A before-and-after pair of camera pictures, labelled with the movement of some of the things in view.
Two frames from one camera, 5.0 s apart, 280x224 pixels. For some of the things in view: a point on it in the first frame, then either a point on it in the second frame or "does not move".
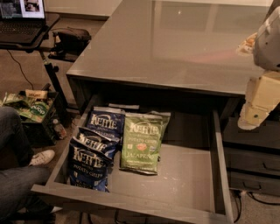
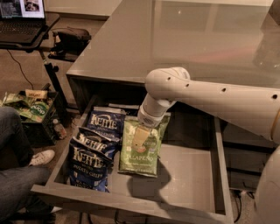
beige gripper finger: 251,116 → 140,136
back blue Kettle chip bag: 108,122 does not move
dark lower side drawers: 253,156 does not move
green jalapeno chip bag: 142,140 does not move
